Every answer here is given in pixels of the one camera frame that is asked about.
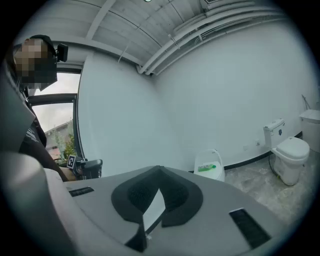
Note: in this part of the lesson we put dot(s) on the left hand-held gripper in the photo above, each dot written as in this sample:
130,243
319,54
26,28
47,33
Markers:
91,166

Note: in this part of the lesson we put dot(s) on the white toilet with tank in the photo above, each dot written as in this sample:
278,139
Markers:
291,150

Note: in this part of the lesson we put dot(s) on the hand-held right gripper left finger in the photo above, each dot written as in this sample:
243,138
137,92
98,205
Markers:
95,200

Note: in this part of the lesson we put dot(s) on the black head-mounted camera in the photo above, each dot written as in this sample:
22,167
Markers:
62,53

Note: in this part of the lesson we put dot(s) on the dark window frame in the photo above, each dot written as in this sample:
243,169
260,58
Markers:
52,99

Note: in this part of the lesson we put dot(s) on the green bottle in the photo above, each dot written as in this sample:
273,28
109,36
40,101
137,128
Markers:
207,167

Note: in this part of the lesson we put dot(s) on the white wall socket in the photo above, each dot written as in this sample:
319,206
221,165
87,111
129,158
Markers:
258,143

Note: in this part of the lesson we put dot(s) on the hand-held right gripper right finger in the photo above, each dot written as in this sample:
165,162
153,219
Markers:
215,205

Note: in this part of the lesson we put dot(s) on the white tankless toilet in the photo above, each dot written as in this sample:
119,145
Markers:
208,156

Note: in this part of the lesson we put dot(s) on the white ceiling pipe bundle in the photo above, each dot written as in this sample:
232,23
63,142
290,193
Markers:
190,37

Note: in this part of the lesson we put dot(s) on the person's head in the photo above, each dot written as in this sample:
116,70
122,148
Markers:
32,62

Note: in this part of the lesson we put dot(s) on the person's black shirt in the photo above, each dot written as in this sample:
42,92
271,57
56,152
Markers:
32,140

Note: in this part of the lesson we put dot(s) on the person's left forearm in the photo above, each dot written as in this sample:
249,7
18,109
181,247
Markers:
66,174

